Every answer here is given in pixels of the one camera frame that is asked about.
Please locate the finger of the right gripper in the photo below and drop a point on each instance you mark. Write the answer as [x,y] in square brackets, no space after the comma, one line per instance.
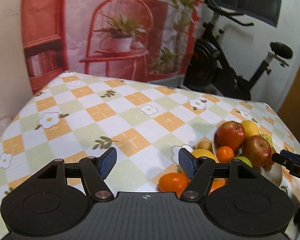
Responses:
[292,167]
[292,156]

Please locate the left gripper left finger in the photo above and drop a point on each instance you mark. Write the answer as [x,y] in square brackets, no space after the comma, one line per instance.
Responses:
[94,172]

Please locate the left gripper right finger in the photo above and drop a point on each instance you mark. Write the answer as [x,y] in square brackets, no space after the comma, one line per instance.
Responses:
[200,173]

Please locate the small orange tangerine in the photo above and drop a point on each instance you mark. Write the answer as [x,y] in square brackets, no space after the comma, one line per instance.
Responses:
[225,154]

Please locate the small green apple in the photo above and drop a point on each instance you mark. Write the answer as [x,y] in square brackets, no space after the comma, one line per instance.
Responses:
[267,138]

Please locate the dark red apple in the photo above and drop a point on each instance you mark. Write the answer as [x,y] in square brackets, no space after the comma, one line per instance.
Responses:
[257,150]

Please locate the yellow lemon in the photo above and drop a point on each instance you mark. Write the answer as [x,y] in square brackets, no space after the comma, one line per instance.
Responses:
[250,127]

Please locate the large yellow orange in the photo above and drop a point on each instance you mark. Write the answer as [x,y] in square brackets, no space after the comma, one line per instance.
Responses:
[204,153]

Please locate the orange tangerine middle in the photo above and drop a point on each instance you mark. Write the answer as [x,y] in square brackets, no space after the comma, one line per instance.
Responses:
[221,180]

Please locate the orange tangerine near plate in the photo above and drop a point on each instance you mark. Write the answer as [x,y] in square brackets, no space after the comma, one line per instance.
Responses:
[215,185]

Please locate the beige round plate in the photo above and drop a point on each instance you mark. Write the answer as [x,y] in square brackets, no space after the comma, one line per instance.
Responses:
[273,173]

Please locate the brown walnut upper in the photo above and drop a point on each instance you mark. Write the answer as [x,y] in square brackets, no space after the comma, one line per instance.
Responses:
[205,145]

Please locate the orange tangerine far left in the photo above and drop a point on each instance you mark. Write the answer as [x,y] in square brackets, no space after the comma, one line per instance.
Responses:
[173,182]

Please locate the large green apple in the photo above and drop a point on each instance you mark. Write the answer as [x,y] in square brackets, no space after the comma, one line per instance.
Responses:
[245,160]

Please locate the checkered floral tablecloth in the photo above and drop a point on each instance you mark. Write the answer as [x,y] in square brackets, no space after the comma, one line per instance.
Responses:
[78,115]

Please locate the black exercise bike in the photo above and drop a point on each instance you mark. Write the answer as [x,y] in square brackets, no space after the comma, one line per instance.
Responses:
[228,68]

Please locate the pink printed backdrop cloth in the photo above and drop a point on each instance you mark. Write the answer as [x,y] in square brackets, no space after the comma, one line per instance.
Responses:
[142,40]

